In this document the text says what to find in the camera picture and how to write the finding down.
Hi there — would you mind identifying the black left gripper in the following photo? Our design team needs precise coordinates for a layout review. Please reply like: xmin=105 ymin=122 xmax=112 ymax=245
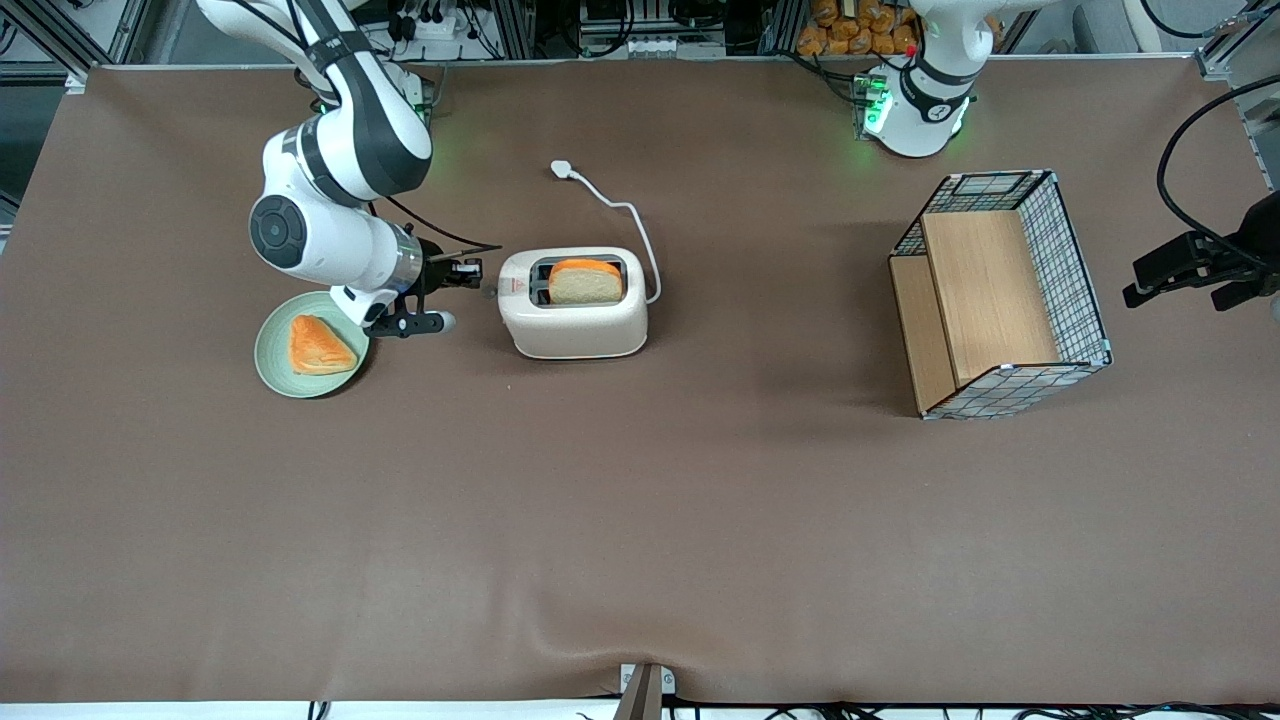
xmin=1122 ymin=190 xmax=1280 ymax=312

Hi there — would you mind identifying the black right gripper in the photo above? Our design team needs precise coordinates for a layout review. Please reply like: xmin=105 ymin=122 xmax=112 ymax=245
xmin=420 ymin=240 xmax=484 ymax=296

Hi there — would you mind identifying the white two-slot toaster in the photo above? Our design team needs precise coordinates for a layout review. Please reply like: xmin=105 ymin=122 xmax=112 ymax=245
xmin=483 ymin=247 xmax=649 ymax=360

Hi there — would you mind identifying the bread slice with orange crust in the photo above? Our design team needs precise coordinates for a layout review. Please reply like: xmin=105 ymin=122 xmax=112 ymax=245
xmin=548 ymin=259 xmax=623 ymax=306

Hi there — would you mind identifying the orange triangular pastry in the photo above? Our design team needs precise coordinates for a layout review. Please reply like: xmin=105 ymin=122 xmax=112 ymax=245
xmin=289 ymin=315 xmax=359 ymax=376

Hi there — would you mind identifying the light green round plate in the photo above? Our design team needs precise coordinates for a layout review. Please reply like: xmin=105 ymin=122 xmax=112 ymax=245
xmin=254 ymin=291 xmax=371 ymax=399

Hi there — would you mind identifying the white power strip with plugs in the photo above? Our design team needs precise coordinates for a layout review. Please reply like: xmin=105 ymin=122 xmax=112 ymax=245
xmin=375 ymin=0 xmax=453 ymax=43

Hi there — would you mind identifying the long white socket strip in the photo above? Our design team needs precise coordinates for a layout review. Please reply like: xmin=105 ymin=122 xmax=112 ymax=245
xmin=625 ymin=37 xmax=727 ymax=57

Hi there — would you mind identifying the bag of brown buns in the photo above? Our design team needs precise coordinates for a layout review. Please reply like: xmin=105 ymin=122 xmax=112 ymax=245
xmin=797 ymin=0 xmax=921 ymax=57

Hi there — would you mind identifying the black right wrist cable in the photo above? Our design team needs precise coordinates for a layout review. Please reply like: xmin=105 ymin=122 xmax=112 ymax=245
xmin=383 ymin=195 xmax=503 ymax=253

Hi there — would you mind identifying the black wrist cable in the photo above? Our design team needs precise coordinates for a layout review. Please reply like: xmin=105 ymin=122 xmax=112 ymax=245
xmin=1157 ymin=76 xmax=1280 ymax=246
xmin=383 ymin=195 xmax=503 ymax=253

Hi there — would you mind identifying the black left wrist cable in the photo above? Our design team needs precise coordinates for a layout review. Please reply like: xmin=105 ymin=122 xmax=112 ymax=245
xmin=1157 ymin=76 xmax=1280 ymax=246

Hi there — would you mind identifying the white toaster power cable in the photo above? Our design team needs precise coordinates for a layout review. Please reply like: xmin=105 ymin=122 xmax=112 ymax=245
xmin=550 ymin=160 xmax=662 ymax=305

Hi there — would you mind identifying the wire basket with wooden shelf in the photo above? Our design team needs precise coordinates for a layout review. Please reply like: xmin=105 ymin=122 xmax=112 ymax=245
xmin=889 ymin=170 xmax=1113 ymax=421

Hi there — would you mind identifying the aluminium frame strut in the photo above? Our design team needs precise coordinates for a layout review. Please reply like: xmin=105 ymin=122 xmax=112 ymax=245
xmin=1195 ymin=0 xmax=1280 ymax=191
xmin=0 ymin=0 xmax=151 ymax=71

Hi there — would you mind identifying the grey metal table bracket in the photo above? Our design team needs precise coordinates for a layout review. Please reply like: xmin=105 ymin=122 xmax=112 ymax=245
xmin=619 ymin=662 xmax=677 ymax=720

